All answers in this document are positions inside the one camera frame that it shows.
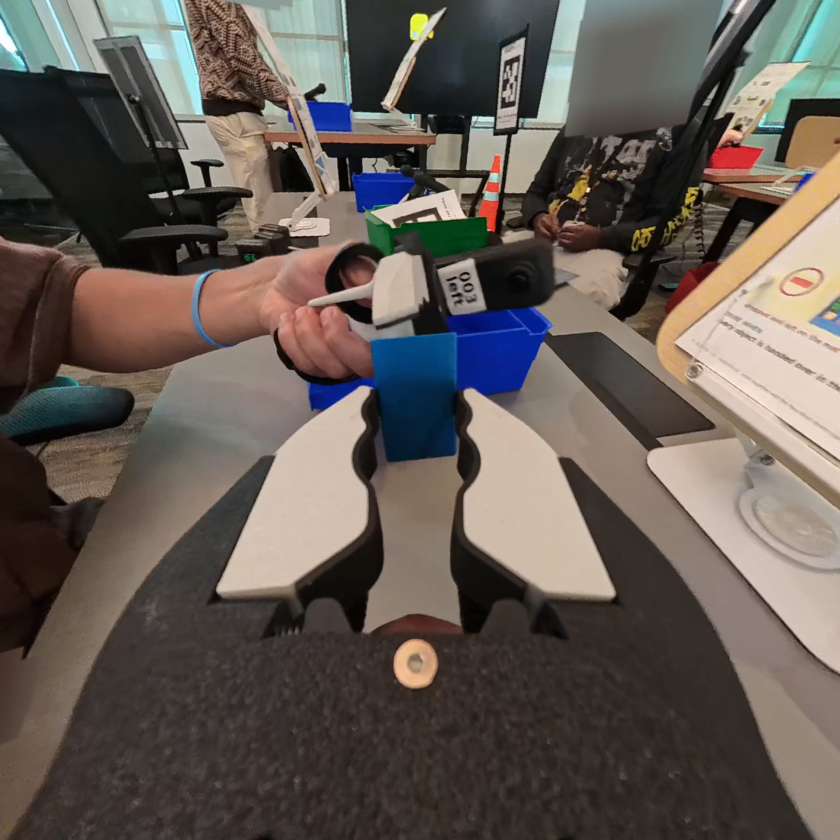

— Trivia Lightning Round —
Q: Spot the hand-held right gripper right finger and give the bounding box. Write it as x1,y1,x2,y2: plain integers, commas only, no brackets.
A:
451,390,615,611

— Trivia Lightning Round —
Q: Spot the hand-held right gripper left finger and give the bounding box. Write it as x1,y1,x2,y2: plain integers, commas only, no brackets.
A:
217,390,384,611

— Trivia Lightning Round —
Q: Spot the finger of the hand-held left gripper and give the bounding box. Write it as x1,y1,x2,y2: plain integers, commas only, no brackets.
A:
309,252,431,329

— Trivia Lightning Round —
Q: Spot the blue wooden block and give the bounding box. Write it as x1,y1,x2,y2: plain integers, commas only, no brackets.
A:
372,332,460,463

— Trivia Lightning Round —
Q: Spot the person's left forearm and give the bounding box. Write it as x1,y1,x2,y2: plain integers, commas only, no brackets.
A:
66,256,270,376

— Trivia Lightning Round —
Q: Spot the grey desk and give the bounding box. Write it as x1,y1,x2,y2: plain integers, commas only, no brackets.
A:
0,191,840,840

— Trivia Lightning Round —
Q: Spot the person's left hand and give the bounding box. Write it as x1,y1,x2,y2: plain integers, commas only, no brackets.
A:
256,241,382,382

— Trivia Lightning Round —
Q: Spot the green plastic bin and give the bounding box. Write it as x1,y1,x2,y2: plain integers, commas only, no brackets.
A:
365,208,490,258

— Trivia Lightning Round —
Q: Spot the red floor object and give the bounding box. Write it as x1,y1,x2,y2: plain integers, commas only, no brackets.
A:
477,155,504,235

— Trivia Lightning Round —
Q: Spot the white printed paper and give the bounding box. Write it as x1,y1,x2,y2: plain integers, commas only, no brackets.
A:
373,191,468,228

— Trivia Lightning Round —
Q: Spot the small blue plastic bin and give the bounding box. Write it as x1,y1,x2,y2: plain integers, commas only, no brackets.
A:
352,172,416,212
289,101,354,132

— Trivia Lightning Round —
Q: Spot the wooden table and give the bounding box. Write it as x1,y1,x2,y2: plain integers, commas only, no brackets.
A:
263,121,438,165

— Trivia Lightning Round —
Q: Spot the red bag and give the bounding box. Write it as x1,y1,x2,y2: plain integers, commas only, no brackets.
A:
666,260,718,313

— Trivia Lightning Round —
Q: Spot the blue wristband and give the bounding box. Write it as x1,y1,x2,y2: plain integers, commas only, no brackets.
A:
191,269,227,350

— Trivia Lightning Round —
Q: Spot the small tag board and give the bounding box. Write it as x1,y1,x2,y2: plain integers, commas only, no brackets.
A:
495,27,530,136

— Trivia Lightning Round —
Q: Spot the white board stand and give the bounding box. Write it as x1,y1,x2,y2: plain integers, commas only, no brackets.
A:
647,437,840,677

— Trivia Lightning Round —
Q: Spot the black monitor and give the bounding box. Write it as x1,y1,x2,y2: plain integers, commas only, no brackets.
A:
344,0,560,119

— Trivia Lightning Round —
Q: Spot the black office chair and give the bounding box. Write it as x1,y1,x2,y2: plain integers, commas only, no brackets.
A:
0,69,253,271
0,378,136,447

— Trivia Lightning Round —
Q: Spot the person's brown clothing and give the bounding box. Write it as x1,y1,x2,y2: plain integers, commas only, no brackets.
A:
0,237,95,657

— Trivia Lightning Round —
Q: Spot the instruction sheet board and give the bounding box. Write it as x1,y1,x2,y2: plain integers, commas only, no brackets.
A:
657,158,840,509

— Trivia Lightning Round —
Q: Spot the grey standing screen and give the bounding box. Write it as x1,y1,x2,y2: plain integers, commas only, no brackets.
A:
92,36,187,152

